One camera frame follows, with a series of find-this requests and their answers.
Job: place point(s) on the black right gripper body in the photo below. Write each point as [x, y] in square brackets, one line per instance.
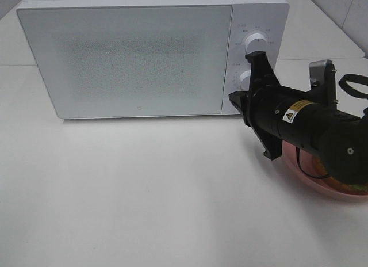
[266, 107]

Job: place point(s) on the burger with sesame-free bun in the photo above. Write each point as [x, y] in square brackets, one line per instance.
[335, 184]

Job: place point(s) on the white microwave knob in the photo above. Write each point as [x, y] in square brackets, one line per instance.
[255, 42]
[244, 80]

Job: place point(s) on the white microwave door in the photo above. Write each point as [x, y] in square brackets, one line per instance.
[131, 62]

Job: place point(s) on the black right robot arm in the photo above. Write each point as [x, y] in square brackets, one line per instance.
[309, 120]

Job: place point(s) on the lower white microwave knob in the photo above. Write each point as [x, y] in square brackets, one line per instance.
[244, 80]

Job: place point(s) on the white microwave oven body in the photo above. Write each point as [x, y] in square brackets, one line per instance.
[247, 16]

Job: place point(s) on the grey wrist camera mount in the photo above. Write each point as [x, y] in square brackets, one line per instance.
[323, 83]

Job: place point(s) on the upper white microwave knob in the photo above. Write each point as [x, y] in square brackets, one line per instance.
[255, 42]

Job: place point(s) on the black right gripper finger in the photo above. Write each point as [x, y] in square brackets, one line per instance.
[239, 100]
[262, 74]

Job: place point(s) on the pink round plate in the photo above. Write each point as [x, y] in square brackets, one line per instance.
[307, 175]

